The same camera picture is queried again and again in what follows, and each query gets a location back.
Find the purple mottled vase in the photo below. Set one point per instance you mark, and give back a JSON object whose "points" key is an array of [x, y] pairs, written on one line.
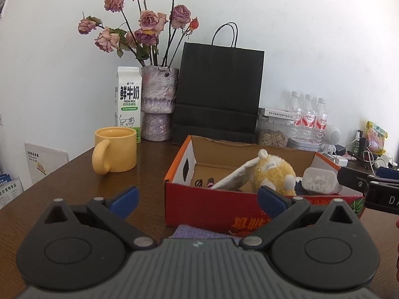
{"points": [[159, 93]]}

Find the yellow mug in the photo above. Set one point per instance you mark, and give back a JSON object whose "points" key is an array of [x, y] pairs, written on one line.
{"points": [[120, 152]]}

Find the blue white booklet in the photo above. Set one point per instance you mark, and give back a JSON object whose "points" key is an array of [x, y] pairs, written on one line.
{"points": [[11, 193]]}

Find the clear water bottle red label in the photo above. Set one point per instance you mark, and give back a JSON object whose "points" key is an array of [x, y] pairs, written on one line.
{"points": [[321, 121], [309, 120], [296, 118]]}

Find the red cardboard box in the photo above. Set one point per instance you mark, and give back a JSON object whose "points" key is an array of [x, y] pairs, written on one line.
{"points": [[202, 207]]}

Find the yellow white plush toy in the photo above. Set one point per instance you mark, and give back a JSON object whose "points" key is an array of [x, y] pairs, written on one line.
{"points": [[274, 174]]}

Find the black power adapter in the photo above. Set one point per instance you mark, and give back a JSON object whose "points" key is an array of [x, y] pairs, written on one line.
{"points": [[340, 150]]}

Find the white paper sign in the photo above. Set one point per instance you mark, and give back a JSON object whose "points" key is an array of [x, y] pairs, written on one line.
{"points": [[43, 162]]}

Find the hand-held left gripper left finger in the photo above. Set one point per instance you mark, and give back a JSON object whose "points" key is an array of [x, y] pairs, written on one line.
{"points": [[126, 201]]}

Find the white charger block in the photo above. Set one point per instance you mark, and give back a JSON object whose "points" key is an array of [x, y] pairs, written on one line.
{"points": [[341, 161]]}

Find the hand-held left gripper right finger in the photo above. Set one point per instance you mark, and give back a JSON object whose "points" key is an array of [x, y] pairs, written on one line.
{"points": [[271, 201]]}

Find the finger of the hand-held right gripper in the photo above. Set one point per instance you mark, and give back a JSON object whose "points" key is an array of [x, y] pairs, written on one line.
{"points": [[388, 173], [353, 179]]}

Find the small flat white box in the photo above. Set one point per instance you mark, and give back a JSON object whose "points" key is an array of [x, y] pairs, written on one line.
{"points": [[277, 112]]}

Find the white round speaker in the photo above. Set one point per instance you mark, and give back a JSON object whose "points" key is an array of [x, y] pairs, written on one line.
{"points": [[333, 134]]}

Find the black paper bag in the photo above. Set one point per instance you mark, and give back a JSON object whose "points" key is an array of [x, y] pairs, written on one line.
{"points": [[218, 93]]}

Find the white green milk carton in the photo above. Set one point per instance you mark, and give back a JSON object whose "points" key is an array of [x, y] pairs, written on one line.
{"points": [[127, 99]]}

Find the dried pink roses bouquet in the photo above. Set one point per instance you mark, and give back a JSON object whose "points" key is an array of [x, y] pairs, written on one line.
{"points": [[152, 21]]}

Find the purple knit cloth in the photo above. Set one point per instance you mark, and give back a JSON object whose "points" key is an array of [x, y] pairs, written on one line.
{"points": [[193, 232]]}

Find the clear container of seeds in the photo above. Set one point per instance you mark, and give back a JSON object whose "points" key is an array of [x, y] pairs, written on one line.
{"points": [[272, 137]]}

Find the white pill bottle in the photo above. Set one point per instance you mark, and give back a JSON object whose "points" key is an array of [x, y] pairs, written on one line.
{"points": [[318, 182]]}

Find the yellow pink snack bag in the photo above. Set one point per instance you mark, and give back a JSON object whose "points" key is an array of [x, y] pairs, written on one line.
{"points": [[375, 137]]}

